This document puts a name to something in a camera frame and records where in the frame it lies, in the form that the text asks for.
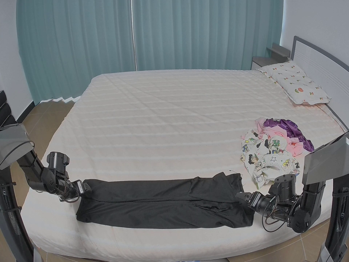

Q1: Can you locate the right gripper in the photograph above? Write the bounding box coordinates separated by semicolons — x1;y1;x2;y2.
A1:
236;191;269;213

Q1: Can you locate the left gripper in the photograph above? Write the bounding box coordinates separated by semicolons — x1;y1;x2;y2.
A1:
67;180;92;201

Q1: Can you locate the black T-shirt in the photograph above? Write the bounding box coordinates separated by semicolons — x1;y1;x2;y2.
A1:
76;172;255;229

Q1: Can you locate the bed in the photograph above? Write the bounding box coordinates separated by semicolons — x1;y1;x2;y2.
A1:
21;35;349;261

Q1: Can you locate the white printed garment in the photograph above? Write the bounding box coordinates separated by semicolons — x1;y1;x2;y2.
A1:
240;127;300;192

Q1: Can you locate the pink garment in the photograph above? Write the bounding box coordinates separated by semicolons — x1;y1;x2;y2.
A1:
255;118;304;158

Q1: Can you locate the purple garment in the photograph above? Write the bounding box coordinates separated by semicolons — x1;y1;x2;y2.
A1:
263;118;314;152

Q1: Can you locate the white printed pillow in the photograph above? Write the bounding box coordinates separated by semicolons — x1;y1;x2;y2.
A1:
256;62;332;105

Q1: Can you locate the grey bedside table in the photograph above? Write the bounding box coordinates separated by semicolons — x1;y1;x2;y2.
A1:
251;43;291;70

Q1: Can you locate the blue-green curtain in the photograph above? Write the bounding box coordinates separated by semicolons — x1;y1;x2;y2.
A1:
132;0;284;71
17;0;137;103

